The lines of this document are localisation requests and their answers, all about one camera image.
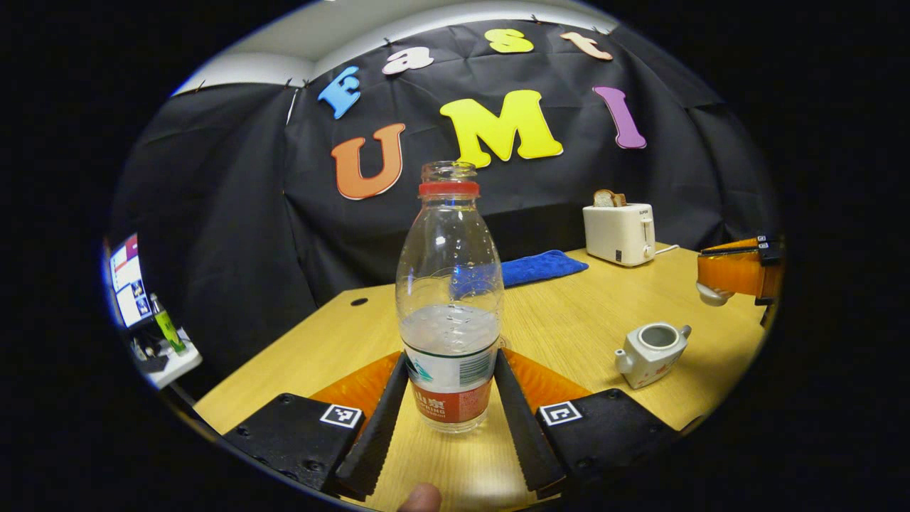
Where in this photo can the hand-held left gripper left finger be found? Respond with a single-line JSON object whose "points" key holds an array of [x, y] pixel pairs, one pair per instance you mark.
{"points": [[377, 434]]}

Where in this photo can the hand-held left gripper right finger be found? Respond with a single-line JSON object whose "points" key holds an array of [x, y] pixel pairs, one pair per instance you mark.
{"points": [[526, 434]]}

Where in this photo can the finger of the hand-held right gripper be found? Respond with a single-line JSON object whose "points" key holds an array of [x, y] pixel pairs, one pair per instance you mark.
{"points": [[732, 274], [768, 249]]}

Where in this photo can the white ceramic teacup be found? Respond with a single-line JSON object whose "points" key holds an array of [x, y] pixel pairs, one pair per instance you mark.
{"points": [[650, 359]]}

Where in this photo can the clear plastic water bottle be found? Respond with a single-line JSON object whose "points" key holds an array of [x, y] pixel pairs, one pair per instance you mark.
{"points": [[448, 284]]}

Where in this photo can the green drink bottle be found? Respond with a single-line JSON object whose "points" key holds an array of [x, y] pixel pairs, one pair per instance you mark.
{"points": [[169, 327]]}

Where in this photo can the white toaster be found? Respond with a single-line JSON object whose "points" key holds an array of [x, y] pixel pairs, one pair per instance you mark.
{"points": [[615, 235]]}

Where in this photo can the pale bread slice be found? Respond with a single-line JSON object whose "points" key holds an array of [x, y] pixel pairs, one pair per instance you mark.
{"points": [[604, 199]]}

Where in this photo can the blue folded towel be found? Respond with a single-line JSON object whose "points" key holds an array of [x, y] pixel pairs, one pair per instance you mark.
{"points": [[544, 267]]}

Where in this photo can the white side table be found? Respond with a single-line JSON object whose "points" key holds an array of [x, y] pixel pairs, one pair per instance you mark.
{"points": [[181, 366]]}

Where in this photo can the computer monitor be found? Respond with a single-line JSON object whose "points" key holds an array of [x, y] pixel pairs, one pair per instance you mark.
{"points": [[128, 284]]}

